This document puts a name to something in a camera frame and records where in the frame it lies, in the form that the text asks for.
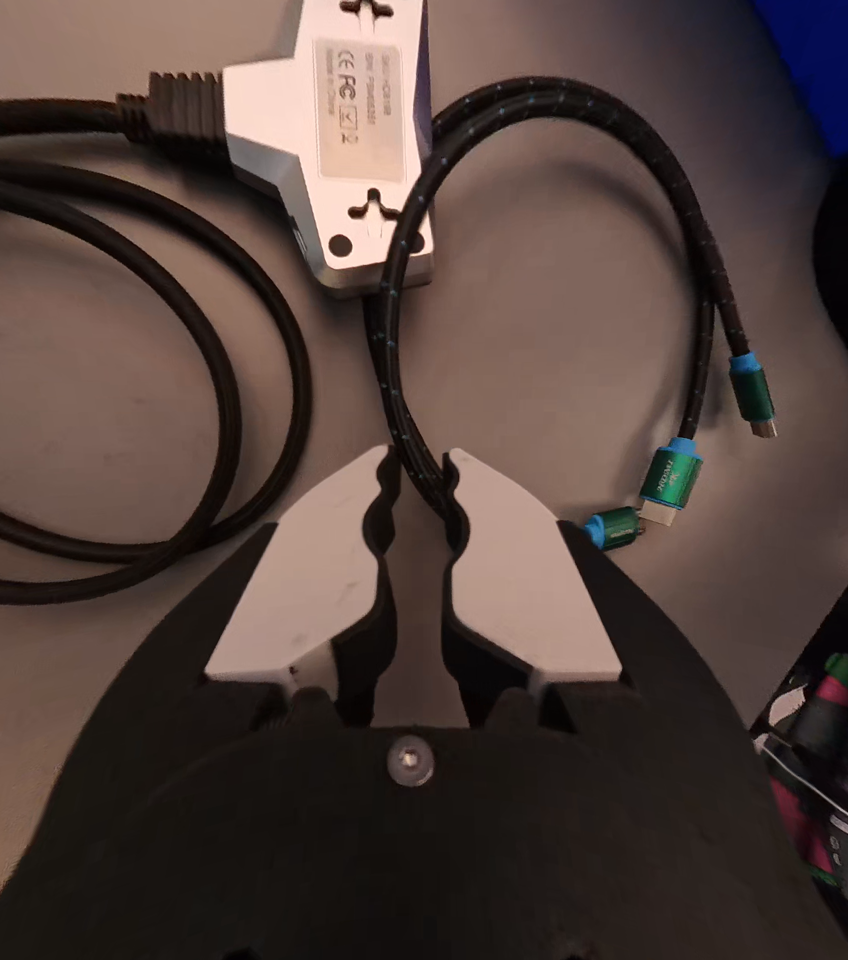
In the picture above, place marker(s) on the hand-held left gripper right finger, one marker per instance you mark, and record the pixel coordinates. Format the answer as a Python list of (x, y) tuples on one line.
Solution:
[(529, 592)]

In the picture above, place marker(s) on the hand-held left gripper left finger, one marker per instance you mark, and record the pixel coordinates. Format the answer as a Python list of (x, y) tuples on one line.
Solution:
[(304, 592)]

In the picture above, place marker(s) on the hdmi switch box with button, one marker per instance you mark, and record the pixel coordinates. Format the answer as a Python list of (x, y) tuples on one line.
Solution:
[(364, 135)]

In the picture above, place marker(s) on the blue plastic bin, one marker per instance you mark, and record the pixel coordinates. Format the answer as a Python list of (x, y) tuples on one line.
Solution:
[(836, 67)]

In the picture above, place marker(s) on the black floral printed clothing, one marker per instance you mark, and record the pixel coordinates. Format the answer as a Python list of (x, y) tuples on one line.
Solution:
[(844, 750)]

